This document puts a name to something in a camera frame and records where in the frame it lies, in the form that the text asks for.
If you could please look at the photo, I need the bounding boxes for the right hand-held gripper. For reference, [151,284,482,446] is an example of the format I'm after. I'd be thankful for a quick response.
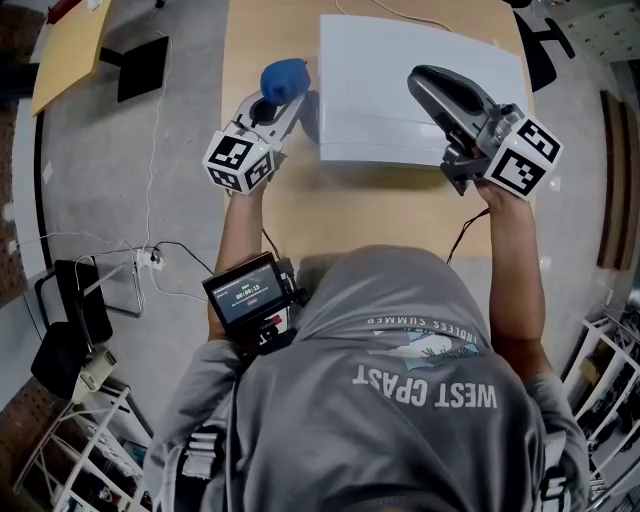
[406,64,566,203]

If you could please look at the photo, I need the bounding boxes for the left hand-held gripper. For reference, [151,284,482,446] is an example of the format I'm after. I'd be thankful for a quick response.
[201,90,308,198]

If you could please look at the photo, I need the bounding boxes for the blue cleaning cloth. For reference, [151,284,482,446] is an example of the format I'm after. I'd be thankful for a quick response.
[259,57,313,106]

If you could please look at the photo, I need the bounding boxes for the white box appliance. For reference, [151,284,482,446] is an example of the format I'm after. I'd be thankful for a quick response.
[316,13,527,172]

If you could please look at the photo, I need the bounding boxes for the person's right forearm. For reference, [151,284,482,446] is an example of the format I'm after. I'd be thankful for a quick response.
[473,179,547,347]

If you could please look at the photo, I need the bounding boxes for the person's left forearm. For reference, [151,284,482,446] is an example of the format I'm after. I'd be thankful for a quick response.
[207,187,268,344]

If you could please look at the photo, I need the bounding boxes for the brown wooden boards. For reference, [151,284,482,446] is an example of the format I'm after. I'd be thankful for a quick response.
[596,88,640,272]

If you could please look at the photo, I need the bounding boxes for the white power strip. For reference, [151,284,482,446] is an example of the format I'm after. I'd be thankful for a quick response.
[134,247,167,272]

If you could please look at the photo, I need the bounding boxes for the small wooden side table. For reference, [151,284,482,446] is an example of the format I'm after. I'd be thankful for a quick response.
[30,0,172,118]

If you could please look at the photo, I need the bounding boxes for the black metal-framed chair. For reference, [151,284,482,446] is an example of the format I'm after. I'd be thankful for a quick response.
[30,253,145,402]

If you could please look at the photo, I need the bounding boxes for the beige plastic device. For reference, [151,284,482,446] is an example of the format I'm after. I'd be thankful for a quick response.
[69,346,119,407]

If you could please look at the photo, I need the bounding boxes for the person's grey printed t-shirt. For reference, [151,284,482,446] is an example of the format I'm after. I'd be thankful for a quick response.
[143,244,592,512]

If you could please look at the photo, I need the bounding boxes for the thin beige cable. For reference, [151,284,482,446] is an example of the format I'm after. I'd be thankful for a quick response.
[334,0,454,33]

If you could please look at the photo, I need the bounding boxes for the white floor cable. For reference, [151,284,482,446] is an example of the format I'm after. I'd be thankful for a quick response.
[8,29,211,304]

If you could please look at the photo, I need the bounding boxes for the left hand-held gripper cable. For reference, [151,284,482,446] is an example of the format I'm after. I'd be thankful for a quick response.
[259,226,302,282]

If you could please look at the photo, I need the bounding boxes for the hand-held gripper cable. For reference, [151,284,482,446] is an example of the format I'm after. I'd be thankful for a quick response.
[444,206,492,267]
[259,226,302,282]

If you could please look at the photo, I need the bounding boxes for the right hand-held gripper cable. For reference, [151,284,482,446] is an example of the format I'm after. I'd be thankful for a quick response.
[444,206,492,267]

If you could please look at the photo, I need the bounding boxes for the black floor cable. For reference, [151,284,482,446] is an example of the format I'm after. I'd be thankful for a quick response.
[151,240,217,275]

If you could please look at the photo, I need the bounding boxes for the black white harness strap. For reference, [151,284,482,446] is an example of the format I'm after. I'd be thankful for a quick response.
[181,423,227,482]
[541,468,572,512]

